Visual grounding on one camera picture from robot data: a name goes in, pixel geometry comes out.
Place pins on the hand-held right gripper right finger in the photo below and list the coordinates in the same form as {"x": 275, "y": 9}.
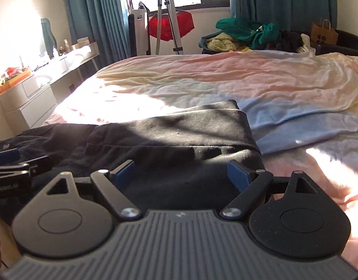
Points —
{"x": 237, "y": 173}

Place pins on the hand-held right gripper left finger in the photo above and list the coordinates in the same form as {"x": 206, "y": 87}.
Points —
{"x": 125, "y": 175}

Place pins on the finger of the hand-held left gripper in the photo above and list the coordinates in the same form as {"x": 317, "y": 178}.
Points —
{"x": 5, "y": 156}
{"x": 38, "y": 166}

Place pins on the black garment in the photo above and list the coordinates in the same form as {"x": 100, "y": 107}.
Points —
{"x": 167, "y": 134}

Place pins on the dark clothes pile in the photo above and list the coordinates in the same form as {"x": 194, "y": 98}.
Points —
{"x": 287, "y": 40}

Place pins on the white dresser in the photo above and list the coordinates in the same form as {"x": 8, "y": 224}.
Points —
{"x": 35, "y": 93}

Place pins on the orange tray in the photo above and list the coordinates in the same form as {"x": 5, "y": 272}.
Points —
{"x": 15, "y": 78}

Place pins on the pastel bed cover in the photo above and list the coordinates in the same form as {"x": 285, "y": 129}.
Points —
{"x": 254, "y": 78}

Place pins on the yellow knit garment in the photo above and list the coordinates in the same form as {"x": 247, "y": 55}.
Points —
{"x": 222, "y": 43}

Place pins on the green garment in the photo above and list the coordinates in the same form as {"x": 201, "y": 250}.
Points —
{"x": 249, "y": 32}

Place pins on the white appliance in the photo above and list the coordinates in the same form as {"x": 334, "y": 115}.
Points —
{"x": 139, "y": 32}

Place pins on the white garment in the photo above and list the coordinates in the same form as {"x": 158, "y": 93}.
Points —
{"x": 307, "y": 43}

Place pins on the red garment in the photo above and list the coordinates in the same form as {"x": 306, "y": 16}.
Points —
{"x": 170, "y": 26}

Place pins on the teal curtain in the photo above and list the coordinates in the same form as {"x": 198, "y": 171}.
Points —
{"x": 284, "y": 0}
{"x": 100, "y": 17}

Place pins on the brown paper bag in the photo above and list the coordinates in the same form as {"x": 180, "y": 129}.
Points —
{"x": 323, "y": 33}

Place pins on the black armchair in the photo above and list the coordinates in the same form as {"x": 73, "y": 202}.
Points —
{"x": 348, "y": 42}

